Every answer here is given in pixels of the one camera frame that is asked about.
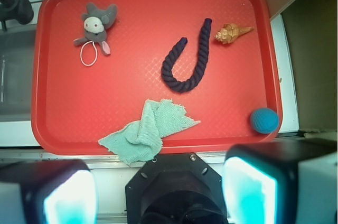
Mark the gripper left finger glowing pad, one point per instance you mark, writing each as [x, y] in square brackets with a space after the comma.
[61, 191]

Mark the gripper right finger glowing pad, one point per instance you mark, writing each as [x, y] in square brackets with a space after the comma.
[289, 181]

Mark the golden spiral shell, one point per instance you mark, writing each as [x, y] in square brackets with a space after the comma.
[230, 33]

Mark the blue dimpled ball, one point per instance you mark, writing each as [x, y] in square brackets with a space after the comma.
[264, 120]

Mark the mint green cloth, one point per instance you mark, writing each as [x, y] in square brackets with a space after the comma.
[142, 140]

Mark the red plastic tray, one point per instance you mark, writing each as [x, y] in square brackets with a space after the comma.
[74, 106]

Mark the grey plush mouse toy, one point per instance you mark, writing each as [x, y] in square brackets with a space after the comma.
[96, 22]

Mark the black octagonal mount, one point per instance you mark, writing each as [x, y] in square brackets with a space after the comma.
[175, 188]

